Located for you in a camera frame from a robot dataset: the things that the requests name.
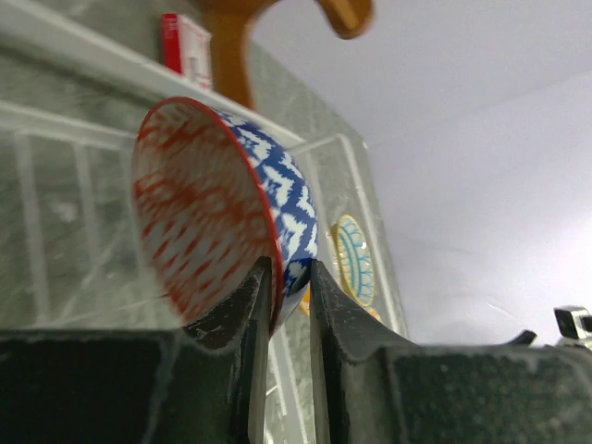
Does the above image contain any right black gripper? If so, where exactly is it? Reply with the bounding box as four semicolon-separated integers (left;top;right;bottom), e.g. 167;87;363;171
554;305;591;348

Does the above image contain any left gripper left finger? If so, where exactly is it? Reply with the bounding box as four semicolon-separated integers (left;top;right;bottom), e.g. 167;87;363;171
1;257;272;443

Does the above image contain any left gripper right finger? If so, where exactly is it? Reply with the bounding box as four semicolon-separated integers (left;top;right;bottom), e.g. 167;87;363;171
310;261;591;443

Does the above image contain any red patterned blue bowl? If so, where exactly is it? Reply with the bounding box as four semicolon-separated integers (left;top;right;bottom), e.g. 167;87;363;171
130;96;318;330

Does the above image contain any wooden shelf rack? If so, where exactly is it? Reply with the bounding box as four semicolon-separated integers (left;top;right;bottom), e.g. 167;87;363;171
194;1;376;110

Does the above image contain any orange blue floral bowl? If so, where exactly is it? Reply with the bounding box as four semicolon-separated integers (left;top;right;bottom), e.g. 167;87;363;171
299;293;383;323

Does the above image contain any blue yellow sun bowl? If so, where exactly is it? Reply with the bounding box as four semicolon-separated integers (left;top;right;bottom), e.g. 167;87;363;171
331;214;375;308

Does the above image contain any small red white box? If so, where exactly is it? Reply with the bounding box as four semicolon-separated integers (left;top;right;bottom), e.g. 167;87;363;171
160;13;213;90

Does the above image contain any white wire dish rack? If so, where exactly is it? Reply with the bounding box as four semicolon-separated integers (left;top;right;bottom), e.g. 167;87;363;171
0;0;411;444

